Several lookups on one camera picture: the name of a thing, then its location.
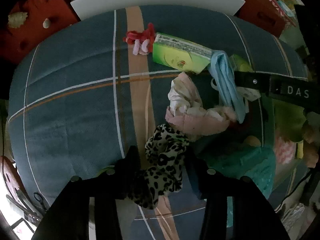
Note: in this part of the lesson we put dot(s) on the white shallow box tray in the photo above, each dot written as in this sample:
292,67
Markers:
282,178

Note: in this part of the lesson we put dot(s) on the light blue face mask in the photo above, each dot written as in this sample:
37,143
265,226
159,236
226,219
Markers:
222,73

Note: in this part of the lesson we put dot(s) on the blue plaid table cover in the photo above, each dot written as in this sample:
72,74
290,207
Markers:
81,98

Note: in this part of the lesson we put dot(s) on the red felt tote bag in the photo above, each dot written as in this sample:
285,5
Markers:
26,23

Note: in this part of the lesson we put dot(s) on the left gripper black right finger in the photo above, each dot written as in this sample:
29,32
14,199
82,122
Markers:
206,180

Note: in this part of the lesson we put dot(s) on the red stool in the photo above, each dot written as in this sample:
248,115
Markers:
11,178

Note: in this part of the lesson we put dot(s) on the green tissue pack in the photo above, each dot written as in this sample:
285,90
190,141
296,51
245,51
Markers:
239,64
180,54

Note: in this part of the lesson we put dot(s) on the pink zigzag white cloth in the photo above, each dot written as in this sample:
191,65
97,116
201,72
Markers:
284,150

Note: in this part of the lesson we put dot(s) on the lime green cloth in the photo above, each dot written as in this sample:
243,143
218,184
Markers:
282,117

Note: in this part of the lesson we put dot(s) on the leopard print scrunchie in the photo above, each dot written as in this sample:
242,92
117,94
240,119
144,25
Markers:
164,151

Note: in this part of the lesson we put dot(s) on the teal plastic toy case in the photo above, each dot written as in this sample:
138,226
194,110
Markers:
257,163

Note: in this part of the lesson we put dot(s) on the person's right hand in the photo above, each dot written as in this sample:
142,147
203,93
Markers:
310,132

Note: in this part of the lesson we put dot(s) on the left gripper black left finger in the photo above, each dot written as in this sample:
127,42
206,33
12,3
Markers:
126,179

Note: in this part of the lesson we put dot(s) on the red cardboard box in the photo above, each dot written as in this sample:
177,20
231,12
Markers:
263,14

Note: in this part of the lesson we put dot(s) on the pink white sock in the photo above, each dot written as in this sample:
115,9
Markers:
186,114

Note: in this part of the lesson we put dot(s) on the red patterned gift bag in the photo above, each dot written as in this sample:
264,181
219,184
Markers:
285,12

